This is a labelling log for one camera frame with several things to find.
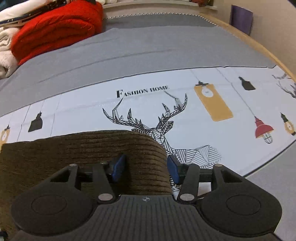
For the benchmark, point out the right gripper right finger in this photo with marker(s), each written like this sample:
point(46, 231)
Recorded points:
point(226, 201)

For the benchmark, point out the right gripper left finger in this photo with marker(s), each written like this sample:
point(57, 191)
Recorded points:
point(67, 199)

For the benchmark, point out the olive corduroy pants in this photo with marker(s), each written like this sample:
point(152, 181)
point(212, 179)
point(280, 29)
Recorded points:
point(26, 164)

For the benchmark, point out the grey white printed bedsheet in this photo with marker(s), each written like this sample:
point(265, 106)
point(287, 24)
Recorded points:
point(196, 89)

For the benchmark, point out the cream folded blanket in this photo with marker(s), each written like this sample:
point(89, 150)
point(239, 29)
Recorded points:
point(8, 61)

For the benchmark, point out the purple bag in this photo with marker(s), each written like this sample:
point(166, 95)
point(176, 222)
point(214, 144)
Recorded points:
point(241, 19)

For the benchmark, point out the red folded blanket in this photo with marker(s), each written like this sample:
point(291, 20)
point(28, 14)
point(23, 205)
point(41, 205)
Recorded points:
point(57, 29)

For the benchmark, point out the white folded quilt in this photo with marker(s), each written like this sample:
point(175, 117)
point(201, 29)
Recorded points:
point(20, 13)

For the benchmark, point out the wooden bed frame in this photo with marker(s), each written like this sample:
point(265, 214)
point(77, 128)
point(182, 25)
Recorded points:
point(249, 41)

